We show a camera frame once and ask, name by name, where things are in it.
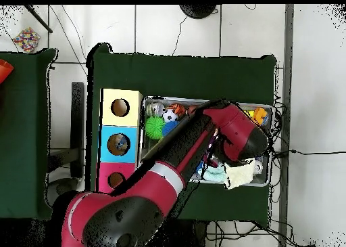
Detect crushed clear plastic bottle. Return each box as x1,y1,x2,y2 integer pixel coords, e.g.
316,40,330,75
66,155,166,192
114,138,128,153

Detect cream knitted cloth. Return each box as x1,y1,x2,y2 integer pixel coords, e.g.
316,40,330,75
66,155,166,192
224,159,256,189

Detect wooden box with three holes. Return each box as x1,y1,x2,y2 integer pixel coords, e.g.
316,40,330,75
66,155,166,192
97,88,144,196

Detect clear mesh bin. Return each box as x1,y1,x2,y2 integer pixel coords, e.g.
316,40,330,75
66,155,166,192
138,95,274,188

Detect large blue spiky ball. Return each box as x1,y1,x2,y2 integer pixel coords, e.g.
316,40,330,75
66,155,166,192
162,120,179,137

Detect small soccer ball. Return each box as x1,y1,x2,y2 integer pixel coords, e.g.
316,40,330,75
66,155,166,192
162,109,180,123

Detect green spiky ball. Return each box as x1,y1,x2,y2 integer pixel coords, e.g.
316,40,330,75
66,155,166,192
145,116,166,141

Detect mint green cloth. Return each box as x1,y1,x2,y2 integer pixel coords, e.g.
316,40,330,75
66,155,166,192
202,164,228,184

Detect orange toy brick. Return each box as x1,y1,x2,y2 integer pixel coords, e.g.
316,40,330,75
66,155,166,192
251,107,270,126

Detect black round base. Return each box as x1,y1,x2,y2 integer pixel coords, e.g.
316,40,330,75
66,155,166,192
179,4,217,20

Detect grey metal strip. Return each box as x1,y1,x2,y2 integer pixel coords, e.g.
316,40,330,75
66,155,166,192
278,4,295,247

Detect dark green side table cloth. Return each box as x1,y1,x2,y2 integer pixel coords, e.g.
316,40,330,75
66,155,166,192
0,48,59,222

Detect colourful patterned packet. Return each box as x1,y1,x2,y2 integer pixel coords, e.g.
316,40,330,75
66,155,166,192
11,27,41,54

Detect black rod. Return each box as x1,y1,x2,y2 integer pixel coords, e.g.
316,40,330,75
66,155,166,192
24,5,53,34

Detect small red object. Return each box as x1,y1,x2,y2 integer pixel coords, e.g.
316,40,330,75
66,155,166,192
0,59,14,85

